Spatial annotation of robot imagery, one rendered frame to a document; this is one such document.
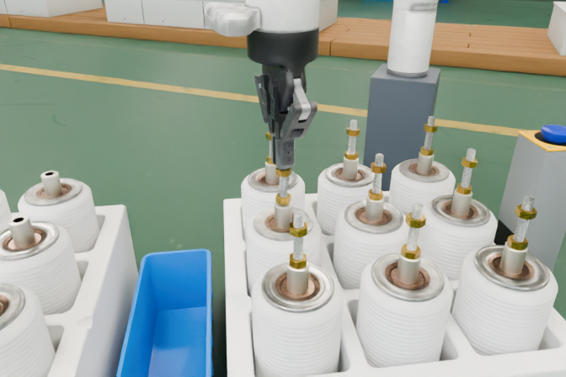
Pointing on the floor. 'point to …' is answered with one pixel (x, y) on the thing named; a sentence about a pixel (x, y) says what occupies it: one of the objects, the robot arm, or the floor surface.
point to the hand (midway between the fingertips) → (282, 150)
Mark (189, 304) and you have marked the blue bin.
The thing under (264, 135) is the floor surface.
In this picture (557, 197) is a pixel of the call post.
